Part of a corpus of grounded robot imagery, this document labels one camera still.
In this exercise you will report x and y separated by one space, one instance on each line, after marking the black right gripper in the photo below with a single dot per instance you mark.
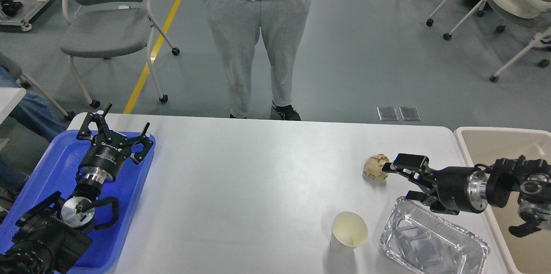
447 191

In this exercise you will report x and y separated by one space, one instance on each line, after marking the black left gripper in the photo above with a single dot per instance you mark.
103 156

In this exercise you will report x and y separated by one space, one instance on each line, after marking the white paper cup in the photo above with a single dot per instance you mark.
349 231

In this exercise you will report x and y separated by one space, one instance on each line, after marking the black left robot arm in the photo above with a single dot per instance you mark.
74 213

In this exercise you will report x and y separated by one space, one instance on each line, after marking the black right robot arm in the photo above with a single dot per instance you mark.
530 178

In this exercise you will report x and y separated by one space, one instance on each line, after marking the crumpled brown paper ball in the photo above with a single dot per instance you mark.
373 167

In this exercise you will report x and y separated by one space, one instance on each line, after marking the aluminium foil tray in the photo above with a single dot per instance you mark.
427 244

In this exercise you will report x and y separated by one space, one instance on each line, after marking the blue plastic tray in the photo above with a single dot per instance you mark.
56 171

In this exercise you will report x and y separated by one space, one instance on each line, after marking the metal floor plate right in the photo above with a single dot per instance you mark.
410 114

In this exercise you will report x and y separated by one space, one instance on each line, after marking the metal floor plate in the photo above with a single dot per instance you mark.
410 114
387 114

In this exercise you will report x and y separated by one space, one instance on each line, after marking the metal floor plate left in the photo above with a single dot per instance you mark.
387 114

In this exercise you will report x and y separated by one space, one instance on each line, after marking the seated person blue jeans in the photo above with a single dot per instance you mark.
34 114

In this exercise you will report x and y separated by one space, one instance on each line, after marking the white side table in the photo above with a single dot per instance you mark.
9 99

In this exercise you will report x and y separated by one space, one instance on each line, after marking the beige plastic bin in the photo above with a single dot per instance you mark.
485 145

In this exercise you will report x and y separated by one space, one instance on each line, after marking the grey office chair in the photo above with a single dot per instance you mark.
108 33

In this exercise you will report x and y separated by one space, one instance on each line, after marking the standing person grey trousers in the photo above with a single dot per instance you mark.
236 27

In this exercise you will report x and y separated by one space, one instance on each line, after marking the white chair far right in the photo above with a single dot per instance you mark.
494 77

